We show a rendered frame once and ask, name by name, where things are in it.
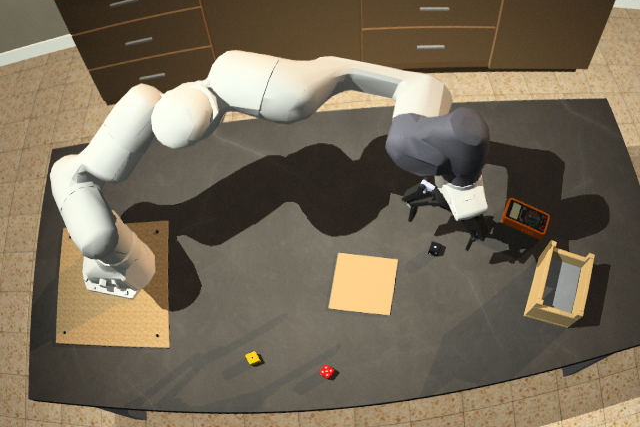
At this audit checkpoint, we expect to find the yellow die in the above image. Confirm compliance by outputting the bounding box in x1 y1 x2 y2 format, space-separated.
246 352 261 366

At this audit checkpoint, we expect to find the wooden crate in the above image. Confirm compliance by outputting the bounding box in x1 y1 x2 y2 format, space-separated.
525 242 595 328

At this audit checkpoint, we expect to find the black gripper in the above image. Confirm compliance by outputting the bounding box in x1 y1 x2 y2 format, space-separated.
402 177 488 251

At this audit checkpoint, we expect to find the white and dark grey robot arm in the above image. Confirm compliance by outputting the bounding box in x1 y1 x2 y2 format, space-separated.
50 50 490 300

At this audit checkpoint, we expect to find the red die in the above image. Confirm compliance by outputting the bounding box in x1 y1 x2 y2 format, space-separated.
319 365 334 379

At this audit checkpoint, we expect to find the black die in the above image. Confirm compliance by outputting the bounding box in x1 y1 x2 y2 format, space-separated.
428 241 441 257

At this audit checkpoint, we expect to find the orange digital multimeter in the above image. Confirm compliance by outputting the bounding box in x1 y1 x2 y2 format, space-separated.
501 198 550 239

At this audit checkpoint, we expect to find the tan flat mat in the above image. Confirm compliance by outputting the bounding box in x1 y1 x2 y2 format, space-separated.
329 253 398 315

